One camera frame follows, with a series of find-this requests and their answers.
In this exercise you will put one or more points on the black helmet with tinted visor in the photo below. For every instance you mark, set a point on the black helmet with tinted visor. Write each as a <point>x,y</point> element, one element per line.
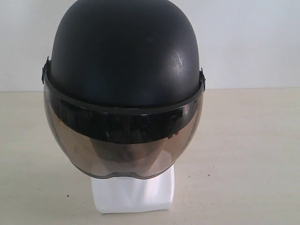
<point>123,89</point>

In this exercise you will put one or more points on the white mannequin head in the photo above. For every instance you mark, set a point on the white mannequin head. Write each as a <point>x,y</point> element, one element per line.
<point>131,195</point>

